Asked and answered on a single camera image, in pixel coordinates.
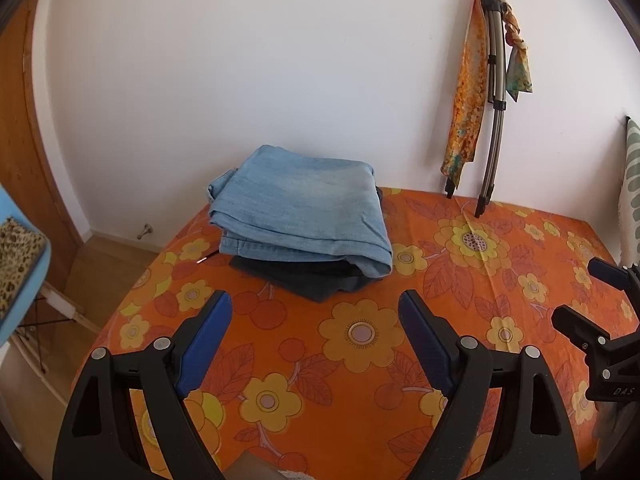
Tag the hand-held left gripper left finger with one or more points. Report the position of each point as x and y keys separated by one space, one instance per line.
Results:
x=210 y=340

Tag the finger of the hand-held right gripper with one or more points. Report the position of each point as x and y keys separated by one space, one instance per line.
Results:
x=575 y=325
x=607 y=272

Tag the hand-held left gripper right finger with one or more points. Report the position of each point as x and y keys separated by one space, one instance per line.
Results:
x=425 y=345

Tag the light blue denim pants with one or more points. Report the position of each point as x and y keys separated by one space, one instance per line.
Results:
x=300 y=200

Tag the white towel with green leaves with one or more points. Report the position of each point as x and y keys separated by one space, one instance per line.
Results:
x=632 y=185

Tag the orange floral bedspread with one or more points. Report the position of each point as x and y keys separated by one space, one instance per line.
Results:
x=350 y=410

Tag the black folded garment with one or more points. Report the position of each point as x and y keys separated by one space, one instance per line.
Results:
x=310 y=280

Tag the metal door stopper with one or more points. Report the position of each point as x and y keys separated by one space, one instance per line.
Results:
x=145 y=230

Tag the grey metal tripod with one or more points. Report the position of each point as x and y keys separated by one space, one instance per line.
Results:
x=496 y=101

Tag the leopard print cushion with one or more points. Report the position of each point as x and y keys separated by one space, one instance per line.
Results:
x=20 y=260

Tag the orange and green scarf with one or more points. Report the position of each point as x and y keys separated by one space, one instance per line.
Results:
x=517 y=70

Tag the long orange patterned scarf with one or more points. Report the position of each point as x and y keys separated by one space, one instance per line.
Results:
x=470 y=85

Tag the blue chair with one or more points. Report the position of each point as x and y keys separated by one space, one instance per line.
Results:
x=20 y=205

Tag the wooden door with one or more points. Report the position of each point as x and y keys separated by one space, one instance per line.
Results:
x=25 y=135

